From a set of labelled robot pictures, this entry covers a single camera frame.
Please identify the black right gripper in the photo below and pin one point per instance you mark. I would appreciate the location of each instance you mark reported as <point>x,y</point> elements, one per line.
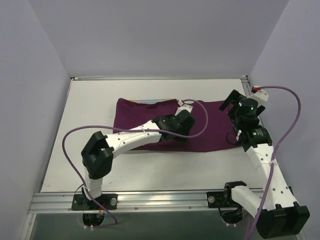
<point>233,110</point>

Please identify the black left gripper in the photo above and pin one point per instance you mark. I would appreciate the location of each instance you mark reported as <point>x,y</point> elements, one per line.
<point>185,120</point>

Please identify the purple surgical drape cloth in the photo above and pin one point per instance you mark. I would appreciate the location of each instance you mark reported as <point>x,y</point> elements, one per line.
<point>212,129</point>

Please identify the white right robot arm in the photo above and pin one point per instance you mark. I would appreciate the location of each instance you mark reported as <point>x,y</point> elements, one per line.
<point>277,213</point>

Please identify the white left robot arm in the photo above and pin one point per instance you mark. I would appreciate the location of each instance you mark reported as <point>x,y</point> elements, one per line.
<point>100,150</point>

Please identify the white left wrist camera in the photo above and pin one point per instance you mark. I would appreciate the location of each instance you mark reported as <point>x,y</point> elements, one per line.
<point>183,106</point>

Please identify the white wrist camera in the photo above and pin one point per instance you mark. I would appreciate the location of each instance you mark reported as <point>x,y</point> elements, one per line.
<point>259,95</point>
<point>183,106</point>

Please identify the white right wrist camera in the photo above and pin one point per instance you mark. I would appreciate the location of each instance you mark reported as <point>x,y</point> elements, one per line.
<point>259,95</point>

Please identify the wire mesh instrument tray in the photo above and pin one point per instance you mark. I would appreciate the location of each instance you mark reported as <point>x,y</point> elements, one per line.
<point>149,101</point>

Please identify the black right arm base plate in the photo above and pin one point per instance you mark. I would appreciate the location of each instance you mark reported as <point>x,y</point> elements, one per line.
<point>217,199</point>

